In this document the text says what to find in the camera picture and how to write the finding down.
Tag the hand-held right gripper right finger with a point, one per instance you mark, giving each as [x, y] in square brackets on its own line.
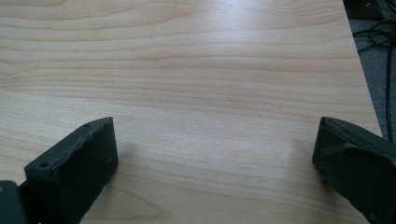
[358, 168]

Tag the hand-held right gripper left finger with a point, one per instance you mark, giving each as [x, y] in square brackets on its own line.
[74, 168]

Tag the black stand base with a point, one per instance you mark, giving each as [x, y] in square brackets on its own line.
[362, 7]

